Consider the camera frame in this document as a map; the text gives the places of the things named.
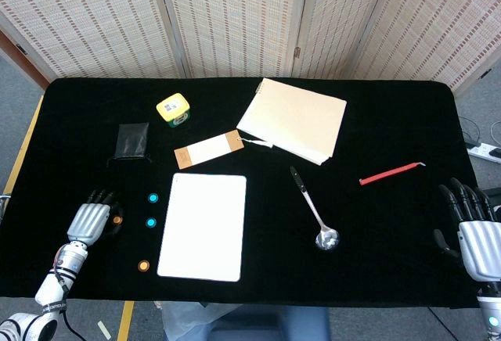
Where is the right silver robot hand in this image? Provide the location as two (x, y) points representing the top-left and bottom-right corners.
(433, 178), (501, 283)

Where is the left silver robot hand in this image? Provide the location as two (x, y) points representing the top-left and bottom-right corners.
(66, 188), (125, 246)

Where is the white rectangular magnetic board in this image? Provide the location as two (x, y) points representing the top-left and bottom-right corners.
(156, 172), (248, 283)

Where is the white power strip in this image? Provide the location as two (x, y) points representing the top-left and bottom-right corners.
(467, 142), (501, 164)

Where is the white tape scrap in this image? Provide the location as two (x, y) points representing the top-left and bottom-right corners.
(96, 319), (113, 340)

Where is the black tablecloth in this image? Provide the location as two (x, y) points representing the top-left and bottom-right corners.
(0, 77), (485, 310)

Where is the clear plastic bag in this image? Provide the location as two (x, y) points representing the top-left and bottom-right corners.
(159, 301), (242, 341)

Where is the brown white paper bookmark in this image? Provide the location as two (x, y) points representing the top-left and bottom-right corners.
(173, 129), (275, 171)

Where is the yellow lidded green container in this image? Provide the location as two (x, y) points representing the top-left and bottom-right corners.
(155, 92), (192, 129)

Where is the blue chair seat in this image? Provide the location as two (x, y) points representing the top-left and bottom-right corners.
(207, 304), (332, 341)

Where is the beige spiral sketchbook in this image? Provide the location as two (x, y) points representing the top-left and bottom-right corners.
(236, 77), (348, 167)

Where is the woven folding screen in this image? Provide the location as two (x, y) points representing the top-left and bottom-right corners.
(0, 0), (501, 98)

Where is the black drawstring pouch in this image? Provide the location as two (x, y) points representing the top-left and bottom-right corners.
(106, 121), (153, 167)

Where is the black looped cable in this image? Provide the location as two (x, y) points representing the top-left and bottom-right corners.
(457, 116), (483, 147)

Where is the black handled metal spoon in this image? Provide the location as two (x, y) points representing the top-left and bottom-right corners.
(290, 165), (341, 252)

